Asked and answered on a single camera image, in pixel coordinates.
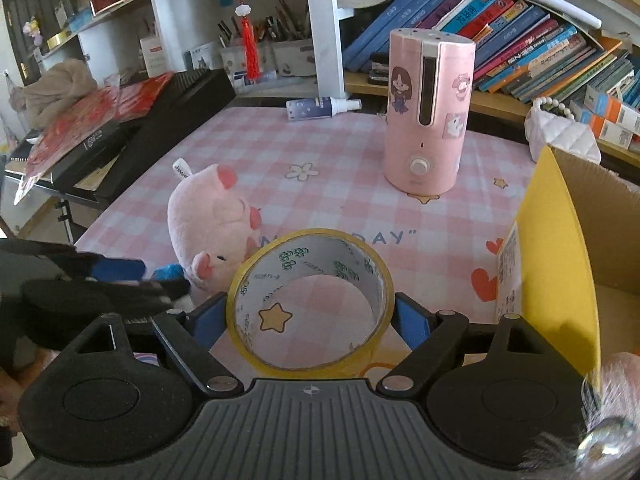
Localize yellow cardboard box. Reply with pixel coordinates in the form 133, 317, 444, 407
495, 144, 640, 379

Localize white box red label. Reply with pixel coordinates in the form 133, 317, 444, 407
139, 35, 169, 79

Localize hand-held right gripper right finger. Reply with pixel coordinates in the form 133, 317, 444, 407
375, 291, 589, 397

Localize yellow tape roll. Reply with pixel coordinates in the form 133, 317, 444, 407
226, 228, 396, 380

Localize white pen holder boxes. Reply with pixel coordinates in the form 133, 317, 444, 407
219, 35, 314, 82

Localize blue white packet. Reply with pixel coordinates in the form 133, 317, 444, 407
150, 262, 189, 284

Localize blue spray bottle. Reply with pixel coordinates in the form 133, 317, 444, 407
286, 96, 362, 122

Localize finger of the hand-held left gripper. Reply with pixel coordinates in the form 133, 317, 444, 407
50, 249, 147, 282
114, 279, 192, 309

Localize red tassel ornament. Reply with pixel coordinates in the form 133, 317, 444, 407
234, 2, 264, 82

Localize white bookshelf frame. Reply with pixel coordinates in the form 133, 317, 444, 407
150, 0, 640, 111

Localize red paper packets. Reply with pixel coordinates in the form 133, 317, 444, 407
14, 72, 177, 207

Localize pink pig plush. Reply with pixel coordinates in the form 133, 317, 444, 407
166, 158, 264, 294

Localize pink humidifier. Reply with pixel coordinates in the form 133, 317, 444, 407
383, 28, 476, 196

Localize black keyboard stand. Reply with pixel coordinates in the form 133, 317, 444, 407
50, 195, 89, 247

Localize beige cloth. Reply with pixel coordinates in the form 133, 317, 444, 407
10, 58, 99, 129

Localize orange white small box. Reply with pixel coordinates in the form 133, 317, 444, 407
570, 102, 637, 149
585, 85, 640, 134

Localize black stapler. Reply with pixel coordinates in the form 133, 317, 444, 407
369, 57, 391, 86

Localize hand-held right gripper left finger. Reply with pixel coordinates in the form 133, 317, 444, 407
50, 291, 247, 397

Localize pink checked tablecloth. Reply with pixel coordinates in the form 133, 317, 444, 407
75, 95, 547, 382

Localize white quilted pearl-handle bag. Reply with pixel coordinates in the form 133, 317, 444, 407
524, 97, 603, 166

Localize row of leaning books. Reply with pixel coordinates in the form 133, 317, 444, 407
341, 0, 640, 107

